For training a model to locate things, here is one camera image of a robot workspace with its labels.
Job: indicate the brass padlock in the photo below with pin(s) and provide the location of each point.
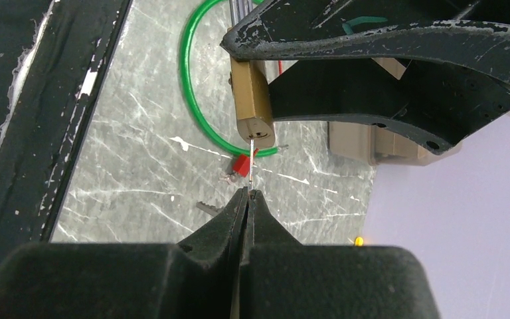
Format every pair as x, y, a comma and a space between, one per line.
254, 119

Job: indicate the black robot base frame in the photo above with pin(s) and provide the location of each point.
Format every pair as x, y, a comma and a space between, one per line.
54, 57

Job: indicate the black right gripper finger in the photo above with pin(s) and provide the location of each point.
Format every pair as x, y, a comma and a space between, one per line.
471, 34
436, 105

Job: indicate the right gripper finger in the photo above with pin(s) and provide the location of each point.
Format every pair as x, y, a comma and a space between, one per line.
282, 278
194, 278

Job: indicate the green cable lock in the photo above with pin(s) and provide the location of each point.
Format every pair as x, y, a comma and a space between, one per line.
187, 88

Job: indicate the yellow handled screwdriver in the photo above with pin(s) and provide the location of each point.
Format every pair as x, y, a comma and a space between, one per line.
359, 242

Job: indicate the brown translucent toolbox pink handle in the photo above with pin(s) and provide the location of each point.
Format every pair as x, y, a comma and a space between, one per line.
372, 144

